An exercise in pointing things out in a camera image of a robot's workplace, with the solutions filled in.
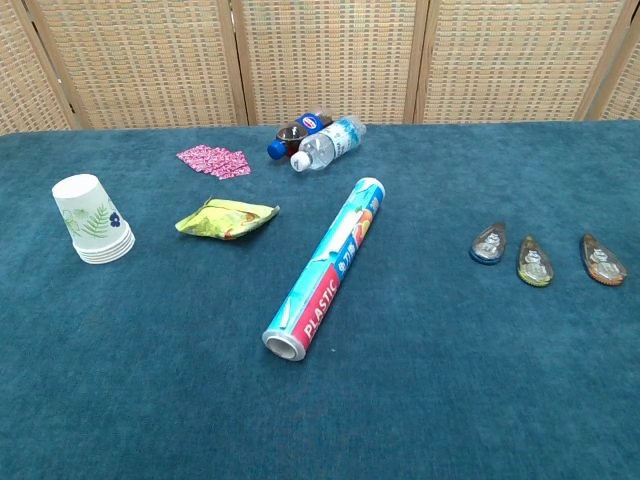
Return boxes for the yellow green snack bag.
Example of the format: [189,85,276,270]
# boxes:
[174,196,281,242]

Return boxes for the teardrop trinket with blue base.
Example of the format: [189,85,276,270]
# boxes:
[468,221,508,263]

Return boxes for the cola bottle with blue cap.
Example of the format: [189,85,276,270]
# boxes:
[267,110,335,161]

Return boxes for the teardrop trinket with orange base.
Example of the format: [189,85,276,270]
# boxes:
[579,232,628,287]

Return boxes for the blue plastic wrap roll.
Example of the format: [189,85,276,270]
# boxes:
[261,175,387,362]

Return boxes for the teal felt table cover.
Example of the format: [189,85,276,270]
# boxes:
[0,118,640,480]

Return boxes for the clear water bottle white cap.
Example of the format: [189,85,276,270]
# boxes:
[289,115,368,173]

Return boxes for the pink patterned packets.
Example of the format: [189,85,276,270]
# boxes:
[175,143,252,181]

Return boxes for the woven rattan folding screen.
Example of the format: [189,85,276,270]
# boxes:
[0,0,640,135]

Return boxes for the teardrop trinket with green base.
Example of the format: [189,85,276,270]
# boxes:
[515,234,555,288]

